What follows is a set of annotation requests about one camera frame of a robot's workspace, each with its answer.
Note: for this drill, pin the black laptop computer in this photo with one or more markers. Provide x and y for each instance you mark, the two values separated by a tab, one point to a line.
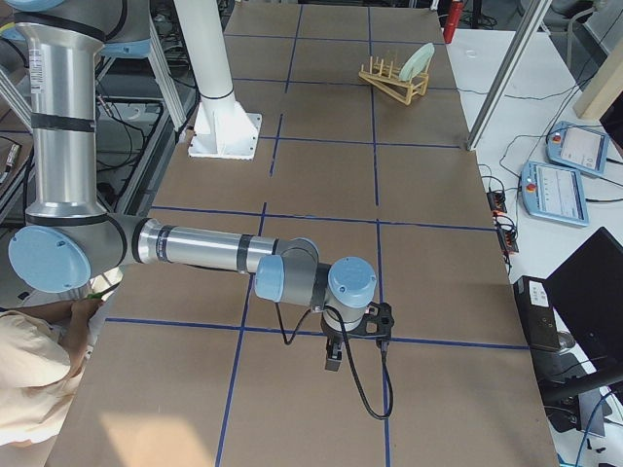
586	292

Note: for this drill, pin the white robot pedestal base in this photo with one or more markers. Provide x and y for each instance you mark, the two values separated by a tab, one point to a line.
222	129

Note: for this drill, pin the near blue teach pendant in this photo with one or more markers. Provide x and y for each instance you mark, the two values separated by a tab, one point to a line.
554	193

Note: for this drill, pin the far blue teach pendant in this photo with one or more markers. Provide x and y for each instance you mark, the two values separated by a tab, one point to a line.
579	147

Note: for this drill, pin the wooden plate drying rack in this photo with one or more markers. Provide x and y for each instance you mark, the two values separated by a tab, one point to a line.
385	77

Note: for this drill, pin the blue teach pendant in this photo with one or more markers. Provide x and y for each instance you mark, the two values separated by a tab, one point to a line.
579	147
554	193

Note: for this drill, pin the person in beige shirt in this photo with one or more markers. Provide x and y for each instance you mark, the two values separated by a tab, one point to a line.
43	354

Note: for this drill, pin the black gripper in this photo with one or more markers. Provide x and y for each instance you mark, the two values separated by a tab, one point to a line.
335	338

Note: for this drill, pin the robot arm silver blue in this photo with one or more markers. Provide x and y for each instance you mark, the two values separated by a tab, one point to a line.
70	237

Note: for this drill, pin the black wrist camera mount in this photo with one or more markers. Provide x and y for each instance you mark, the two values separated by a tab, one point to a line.
377	322

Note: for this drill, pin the red cylinder bottle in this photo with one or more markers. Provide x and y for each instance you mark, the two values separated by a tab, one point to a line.
452	20

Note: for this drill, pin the orange black electronics box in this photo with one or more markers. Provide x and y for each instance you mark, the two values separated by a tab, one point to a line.
506	228

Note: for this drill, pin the aluminium frame post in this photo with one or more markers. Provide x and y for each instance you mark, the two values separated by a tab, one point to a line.
529	24

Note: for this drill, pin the light green round plate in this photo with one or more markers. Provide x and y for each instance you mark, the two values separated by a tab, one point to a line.
416	63

